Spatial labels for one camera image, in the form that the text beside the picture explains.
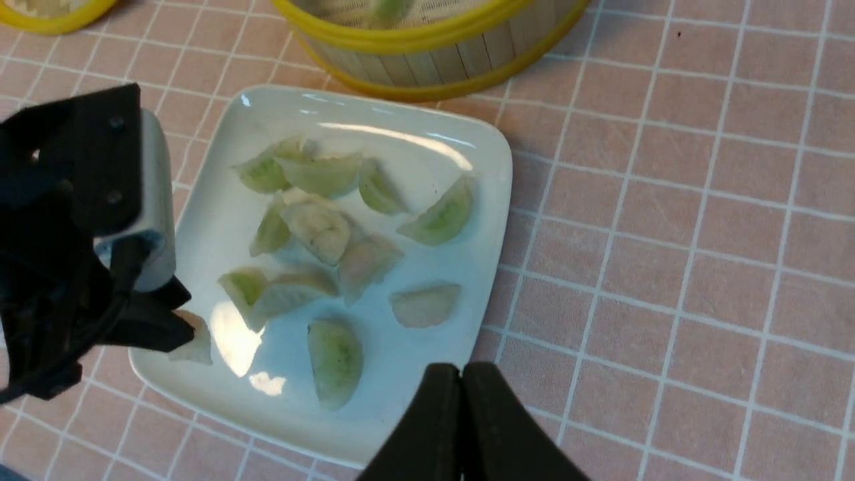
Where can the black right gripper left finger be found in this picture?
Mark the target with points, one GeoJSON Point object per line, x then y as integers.
{"type": "Point", "coordinates": [423, 446]}

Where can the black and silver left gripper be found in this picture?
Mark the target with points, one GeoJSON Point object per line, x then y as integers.
{"type": "Point", "coordinates": [88, 247]}

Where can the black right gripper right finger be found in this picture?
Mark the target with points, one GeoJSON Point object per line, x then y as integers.
{"type": "Point", "coordinates": [500, 439]}

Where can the pinkish white steamed dumpling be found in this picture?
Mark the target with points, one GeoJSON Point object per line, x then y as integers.
{"type": "Point", "coordinates": [197, 350]}

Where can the white square ceramic plate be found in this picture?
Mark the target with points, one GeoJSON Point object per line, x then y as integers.
{"type": "Point", "coordinates": [262, 382]}

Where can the yellow-rimmed woven bamboo lid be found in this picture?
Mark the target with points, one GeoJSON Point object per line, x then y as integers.
{"type": "Point", "coordinates": [53, 18]}

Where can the white pleated dumpling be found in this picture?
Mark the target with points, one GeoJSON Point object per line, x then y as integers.
{"type": "Point", "coordinates": [319, 226]}

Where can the small green dumpling in steamer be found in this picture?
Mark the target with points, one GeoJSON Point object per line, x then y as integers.
{"type": "Point", "coordinates": [385, 14]}

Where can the yellow-rimmed bamboo steamer basket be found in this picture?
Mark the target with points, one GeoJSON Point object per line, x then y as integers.
{"type": "Point", "coordinates": [438, 50]}

